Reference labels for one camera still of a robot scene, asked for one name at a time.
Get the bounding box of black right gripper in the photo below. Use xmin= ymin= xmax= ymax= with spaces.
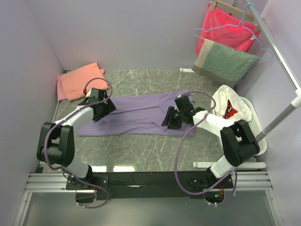
xmin=161 ymin=106 xmax=184 ymax=130

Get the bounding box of purple t shirt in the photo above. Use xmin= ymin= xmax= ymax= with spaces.
xmin=79 ymin=89 xmax=191 ymax=137

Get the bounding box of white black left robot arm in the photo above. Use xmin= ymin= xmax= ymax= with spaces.
xmin=37 ymin=88 xmax=116 ymax=189

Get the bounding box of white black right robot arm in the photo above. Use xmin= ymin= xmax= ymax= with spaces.
xmin=161 ymin=96 xmax=260 ymax=188

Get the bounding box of folded pink t shirt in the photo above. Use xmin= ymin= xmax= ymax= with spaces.
xmin=57 ymin=63 xmax=105 ymax=101

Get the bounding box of white t shirt with print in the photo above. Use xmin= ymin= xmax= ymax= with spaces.
xmin=212 ymin=85 xmax=252 ymax=122

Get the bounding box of black base beam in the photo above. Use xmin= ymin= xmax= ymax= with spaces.
xmin=65 ymin=171 xmax=236 ymax=203

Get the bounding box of green and beige towel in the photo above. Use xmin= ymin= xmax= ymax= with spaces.
xmin=192 ymin=39 xmax=258 ymax=88

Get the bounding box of white laundry basket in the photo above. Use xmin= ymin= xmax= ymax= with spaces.
xmin=240 ymin=97 xmax=268 ymax=156

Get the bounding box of red towel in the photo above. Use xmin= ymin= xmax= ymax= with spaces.
xmin=195 ymin=5 xmax=262 ymax=56

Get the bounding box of silver clothes rack pole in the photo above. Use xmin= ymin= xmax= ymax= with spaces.
xmin=238 ymin=0 xmax=301 ymax=143

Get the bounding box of wooden clip hanger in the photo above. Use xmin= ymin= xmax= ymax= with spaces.
xmin=209 ymin=0 xmax=257 ymax=25

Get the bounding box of blue wire hanger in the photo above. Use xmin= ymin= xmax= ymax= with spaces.
xmin=192 ymin=3 xmax=275 ymax=60

